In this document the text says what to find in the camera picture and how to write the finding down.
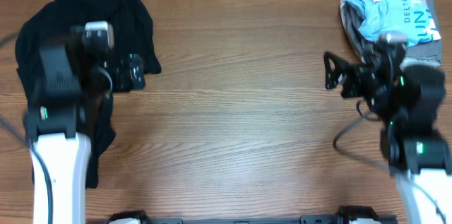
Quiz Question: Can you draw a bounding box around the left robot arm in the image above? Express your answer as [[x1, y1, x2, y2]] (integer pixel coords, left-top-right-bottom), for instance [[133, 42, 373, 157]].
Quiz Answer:
[[23, 21, 145, 223]]

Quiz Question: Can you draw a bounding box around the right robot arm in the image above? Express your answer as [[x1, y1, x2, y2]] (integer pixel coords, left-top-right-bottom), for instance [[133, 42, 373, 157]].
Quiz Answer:
[[323, 42, 451, 223]]

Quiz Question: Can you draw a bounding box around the black shirt on pile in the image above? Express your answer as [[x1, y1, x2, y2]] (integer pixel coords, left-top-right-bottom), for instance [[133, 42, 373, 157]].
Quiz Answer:
[[14, 0, 162, 189]]

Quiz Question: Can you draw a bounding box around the white mesh folded shirt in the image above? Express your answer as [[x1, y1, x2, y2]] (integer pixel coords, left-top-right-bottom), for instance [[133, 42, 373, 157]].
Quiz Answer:
[[340, 0, 443, 68]]

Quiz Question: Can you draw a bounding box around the dark grey folded shirt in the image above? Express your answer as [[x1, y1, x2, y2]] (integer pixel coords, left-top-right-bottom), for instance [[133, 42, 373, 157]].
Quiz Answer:
[[339, 0, 443, 66]]

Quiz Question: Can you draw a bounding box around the light blue folded t-shirt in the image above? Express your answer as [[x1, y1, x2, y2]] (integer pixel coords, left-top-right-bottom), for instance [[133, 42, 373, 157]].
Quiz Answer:
[[343, 0, 441, 47]]

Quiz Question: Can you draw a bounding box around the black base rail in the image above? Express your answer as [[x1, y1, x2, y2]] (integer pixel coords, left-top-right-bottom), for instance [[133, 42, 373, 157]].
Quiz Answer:
[[88, 206, 398, 224]]

